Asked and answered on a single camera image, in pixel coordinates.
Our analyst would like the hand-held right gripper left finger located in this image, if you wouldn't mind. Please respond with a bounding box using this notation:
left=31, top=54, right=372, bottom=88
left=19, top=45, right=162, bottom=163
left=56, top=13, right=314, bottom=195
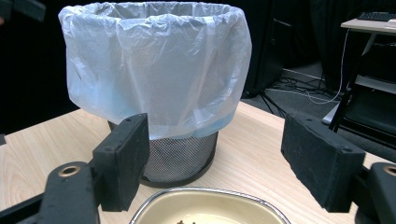
left=92, top=113, right=150, bottom=213

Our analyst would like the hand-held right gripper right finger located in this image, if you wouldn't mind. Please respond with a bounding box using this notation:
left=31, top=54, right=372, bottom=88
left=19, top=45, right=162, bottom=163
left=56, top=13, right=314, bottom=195
left=280, top=114, right=367, bottom=214

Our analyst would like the black mesh waste bin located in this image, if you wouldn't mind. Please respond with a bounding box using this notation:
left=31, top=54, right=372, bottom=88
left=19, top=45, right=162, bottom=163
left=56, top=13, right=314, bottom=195
left=106, top=119, right=219, bottom=189

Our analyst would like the translucent white bin liner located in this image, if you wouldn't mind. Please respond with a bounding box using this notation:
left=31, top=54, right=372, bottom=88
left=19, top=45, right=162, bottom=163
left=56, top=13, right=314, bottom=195
left=58, top=1, right=253, bottom=141

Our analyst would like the beige container with metal rim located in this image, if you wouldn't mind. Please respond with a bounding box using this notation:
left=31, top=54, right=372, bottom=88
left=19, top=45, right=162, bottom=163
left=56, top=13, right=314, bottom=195
left=128, top=187, right=292, bottom=224

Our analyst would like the white-framed desk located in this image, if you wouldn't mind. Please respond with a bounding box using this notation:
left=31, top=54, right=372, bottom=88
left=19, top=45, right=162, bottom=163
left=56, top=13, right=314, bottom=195
left=321, top=17, right=396, bottom=126

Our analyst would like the black keyboard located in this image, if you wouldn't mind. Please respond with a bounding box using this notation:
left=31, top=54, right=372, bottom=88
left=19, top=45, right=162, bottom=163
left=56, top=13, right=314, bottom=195
left=356, top=11, right=396, bottom=23

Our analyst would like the black floor cable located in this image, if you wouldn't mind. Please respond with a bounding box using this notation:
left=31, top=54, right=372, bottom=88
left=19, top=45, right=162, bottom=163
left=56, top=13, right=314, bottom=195
left=260, top=74, right=331, bottom=119

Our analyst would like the white cable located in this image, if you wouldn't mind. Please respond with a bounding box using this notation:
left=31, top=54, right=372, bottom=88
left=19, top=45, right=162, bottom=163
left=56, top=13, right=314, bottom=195
left=265, top=28, right=351, bottom=105

